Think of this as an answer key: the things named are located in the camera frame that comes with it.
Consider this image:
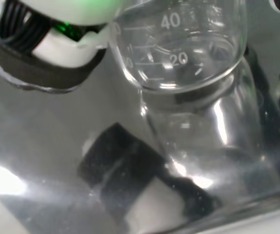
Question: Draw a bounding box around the white electronic balance, steel pan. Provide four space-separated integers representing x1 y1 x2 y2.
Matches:
0 0 280 234

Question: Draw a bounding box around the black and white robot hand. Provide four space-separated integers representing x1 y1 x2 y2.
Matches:
0 0 131 94

